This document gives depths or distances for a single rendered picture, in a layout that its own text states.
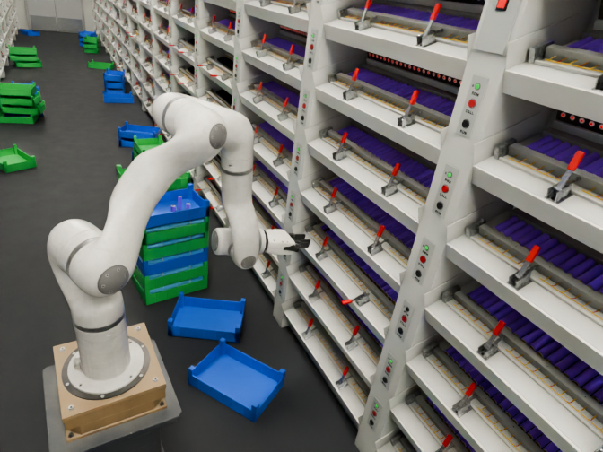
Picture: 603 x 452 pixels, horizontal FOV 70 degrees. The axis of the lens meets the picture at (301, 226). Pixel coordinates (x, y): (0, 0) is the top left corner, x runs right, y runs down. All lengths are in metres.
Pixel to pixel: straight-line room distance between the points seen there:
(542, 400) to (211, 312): 1.42
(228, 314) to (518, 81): 1.54
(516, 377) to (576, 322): 0.20
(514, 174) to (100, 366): 1.07
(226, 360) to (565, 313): 1.28
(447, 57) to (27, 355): 1.75
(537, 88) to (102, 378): 1.19
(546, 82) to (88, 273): 0.95
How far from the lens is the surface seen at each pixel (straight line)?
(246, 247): 1.26
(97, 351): 1.22
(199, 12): 2.79
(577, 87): 0.87
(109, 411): 1.29
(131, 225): 1.03
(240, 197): 1.24
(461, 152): 1.00
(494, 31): 0.97
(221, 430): 1.65
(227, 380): 1.77
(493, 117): 0.98
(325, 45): 1.50
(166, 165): 1.03
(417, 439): 1.37
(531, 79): 0.92
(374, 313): 1.38
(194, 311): 2.05
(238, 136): 1.15
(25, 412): 1.81
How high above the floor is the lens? 1.34
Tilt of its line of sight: 29 degrees down
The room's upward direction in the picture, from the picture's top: 8 degrees clockwise
